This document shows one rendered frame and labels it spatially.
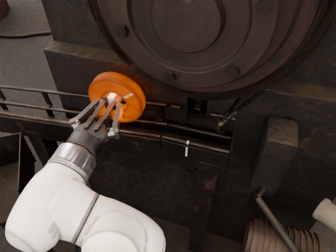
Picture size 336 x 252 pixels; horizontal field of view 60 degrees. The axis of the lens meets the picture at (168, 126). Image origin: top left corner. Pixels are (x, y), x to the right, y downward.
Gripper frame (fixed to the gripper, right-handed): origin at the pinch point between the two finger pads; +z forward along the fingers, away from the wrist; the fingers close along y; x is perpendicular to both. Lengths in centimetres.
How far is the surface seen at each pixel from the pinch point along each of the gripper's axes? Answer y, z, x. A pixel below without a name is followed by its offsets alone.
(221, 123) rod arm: 28.7, -9.2, 6.6
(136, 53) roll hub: 10.8, -7.8, 19.6
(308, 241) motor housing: 58, -12, -30
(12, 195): -24.7, -25.2, -22.6
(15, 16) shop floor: -200, 172, -92
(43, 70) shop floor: -119, 98, -89
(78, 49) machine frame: -17.3, 12.8, 2.4
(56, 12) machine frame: -23.5, 15.7, 11.8
